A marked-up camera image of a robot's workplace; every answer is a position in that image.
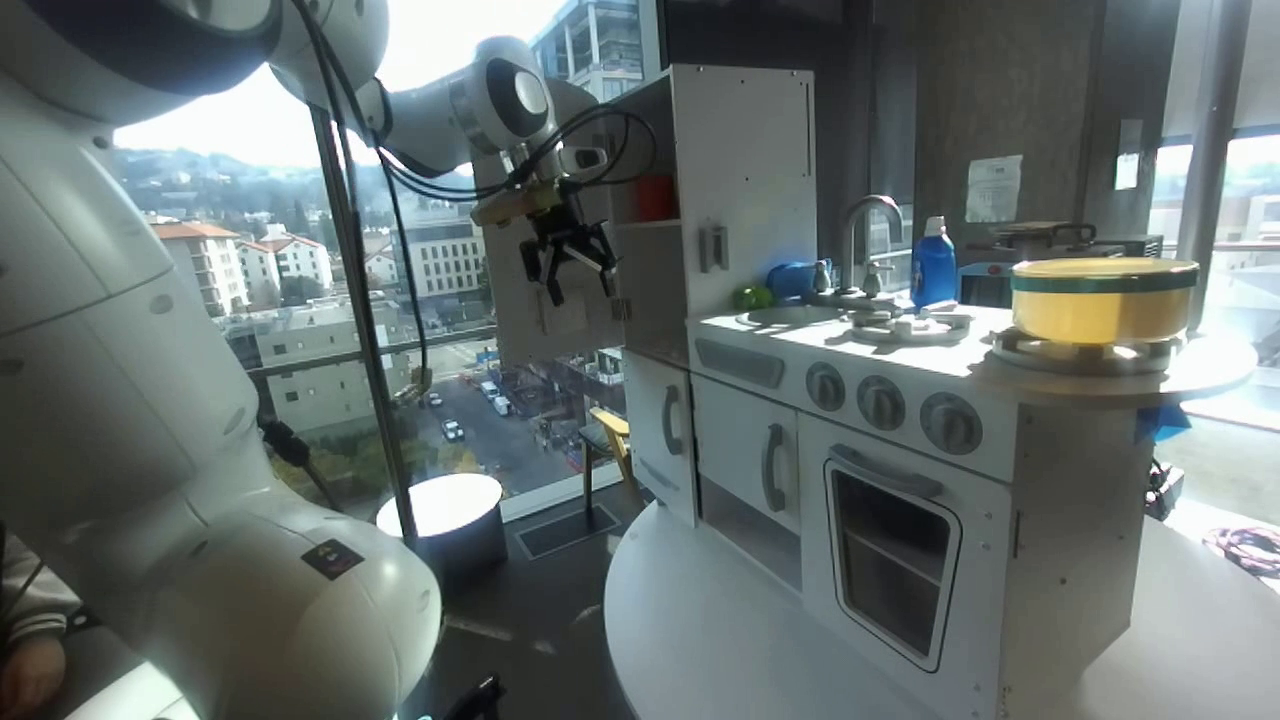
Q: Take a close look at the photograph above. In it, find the silver toy faucet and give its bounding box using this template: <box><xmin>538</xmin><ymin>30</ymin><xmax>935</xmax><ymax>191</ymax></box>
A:
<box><xmin>836</xmin><ymin>191</ymin><xmax>914</xmax><ymax>302</ymax></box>

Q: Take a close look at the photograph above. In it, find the white oven door with window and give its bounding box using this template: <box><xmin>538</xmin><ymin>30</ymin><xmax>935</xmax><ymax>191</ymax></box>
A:
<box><xmin>795</xmin><ymin>417</ymin><xmax>1015</xmax><ymax>683</ymax></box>

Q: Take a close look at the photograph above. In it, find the black clamp device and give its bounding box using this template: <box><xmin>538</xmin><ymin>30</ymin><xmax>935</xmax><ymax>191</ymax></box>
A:
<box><xmin>1139</xmin><ymin>456</ymin><xmax>1189</xmax><ymax>528</ymax></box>

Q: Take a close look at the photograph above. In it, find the red cup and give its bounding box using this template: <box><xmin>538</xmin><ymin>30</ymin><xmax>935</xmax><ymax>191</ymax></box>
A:
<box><xmin>627</xmin><ymin>173</ymin><xmax>680</xmax><ymax>224</ymax></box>

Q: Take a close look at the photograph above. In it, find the blue cloth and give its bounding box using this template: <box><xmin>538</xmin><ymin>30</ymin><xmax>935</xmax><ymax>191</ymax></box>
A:
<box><xmin>1137</xmin><ymin>396</ymin><xmax>1194</xmax><ymax>452</ymax></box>

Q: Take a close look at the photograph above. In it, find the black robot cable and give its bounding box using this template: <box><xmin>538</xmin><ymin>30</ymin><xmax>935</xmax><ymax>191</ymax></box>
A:
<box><xmin>256</xmin><ymin>0</ymin><xmax>665</xmax><ymax>512</ymax></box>

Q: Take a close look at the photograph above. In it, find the black floor object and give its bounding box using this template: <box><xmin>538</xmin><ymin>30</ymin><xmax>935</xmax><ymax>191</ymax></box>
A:
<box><xmin>444</xmin><ymin>670</ymin><xmax>512</xmax><ymax>720</ymax></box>

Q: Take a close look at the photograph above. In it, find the round white table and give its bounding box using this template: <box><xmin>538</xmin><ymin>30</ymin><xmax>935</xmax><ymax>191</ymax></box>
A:
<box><xmin>600</xmin><ymin>496</ymin><xmax>1280</xmax><ymax>720</ymax></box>

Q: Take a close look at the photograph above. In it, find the white toy kitchen body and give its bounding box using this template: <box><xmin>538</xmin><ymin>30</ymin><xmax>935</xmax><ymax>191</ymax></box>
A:
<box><xmin>604</xmin><ymin>55</ymin><xmax>1167</xmax><ymax>720</ymax></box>

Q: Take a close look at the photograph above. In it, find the blue soap bottle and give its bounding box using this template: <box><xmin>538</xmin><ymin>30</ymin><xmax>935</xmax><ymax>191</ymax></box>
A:
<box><xmin>914</xmin><ymin>212</ymin><xmax>963</xmax><ymax>312</ymax></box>

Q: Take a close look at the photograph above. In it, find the small green toy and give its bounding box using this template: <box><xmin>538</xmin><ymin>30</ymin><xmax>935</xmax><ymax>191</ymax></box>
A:
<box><xmin>727</xmin><ymin>280</ymin><xmax>782</xmax><ymax>317</ymax></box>

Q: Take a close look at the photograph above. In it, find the yellow round container green rim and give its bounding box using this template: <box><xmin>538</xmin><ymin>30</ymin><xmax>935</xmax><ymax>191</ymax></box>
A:
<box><xmin>1008</xmin><ymin>252</ymin><xmax>1203</xmax><ymax>352</ymax></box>

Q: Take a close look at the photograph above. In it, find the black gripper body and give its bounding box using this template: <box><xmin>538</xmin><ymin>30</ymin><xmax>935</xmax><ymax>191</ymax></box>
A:
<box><xmin>519</xmin><ymin>212</ymin><xmax>622</xmax><ymax>285</ymax></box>

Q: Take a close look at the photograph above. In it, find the bystander hand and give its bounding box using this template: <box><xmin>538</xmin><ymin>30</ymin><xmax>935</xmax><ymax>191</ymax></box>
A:
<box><xmin>0</xmin><ymin>637</ymin><xmax>73</xmax><ymax>720</ymax></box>

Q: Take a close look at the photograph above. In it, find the purple coiled cord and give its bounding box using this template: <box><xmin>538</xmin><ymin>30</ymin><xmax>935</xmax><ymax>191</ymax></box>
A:
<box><xmin>1212</xmin><ymin>521</ymin><xmax>1280</xmax><ymax>578</ymax></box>

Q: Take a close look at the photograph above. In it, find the tall white fridge door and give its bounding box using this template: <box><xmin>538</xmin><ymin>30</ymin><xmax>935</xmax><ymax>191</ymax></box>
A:
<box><xmin>481</xmin><ymin>92</ymin><xmax>632</xmax><ymax>377</ymax></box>

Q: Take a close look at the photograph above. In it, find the grey stove knob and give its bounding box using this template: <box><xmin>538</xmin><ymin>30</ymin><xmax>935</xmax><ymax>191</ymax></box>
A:
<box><xmin>855</xmin><ymin>372</ymin><xmax>914</xmax><ymax>431</ymax></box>
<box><xmin>919</xmin><ymin>393</ymin><xmax>990</xmax><ymax>459</ymax></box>
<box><xmin>806</xmin><ymin>360</ymin><xmax>854</xmax><ymax>417</ymax></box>

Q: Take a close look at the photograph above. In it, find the large wall paper sheet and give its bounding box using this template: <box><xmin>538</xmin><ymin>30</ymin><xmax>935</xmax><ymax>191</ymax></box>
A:
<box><xmin>962</xmin><ymin>152</ymin><xmax>1030</xmax><ymax>227</ymax></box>

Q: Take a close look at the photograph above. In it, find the round white stool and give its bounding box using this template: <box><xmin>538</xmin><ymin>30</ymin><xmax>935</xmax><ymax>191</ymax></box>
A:
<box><xmin>372</xmin><ymin>470</ymin><xmax>510</xmax><ymax>578</ymax></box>

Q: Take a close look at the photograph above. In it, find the white round plate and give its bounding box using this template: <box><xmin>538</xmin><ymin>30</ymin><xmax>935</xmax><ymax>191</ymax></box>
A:
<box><xmin>975</xmin><ymin>323</ymin><xmax>1262</xmax><ymax>407</ymax></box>

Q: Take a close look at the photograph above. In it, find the blue toy cup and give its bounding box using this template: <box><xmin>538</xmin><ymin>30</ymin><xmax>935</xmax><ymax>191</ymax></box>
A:
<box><xmin>766</xmin><ymin>254</ymin><xmax>825</xmax><ymax>302</ymax></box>

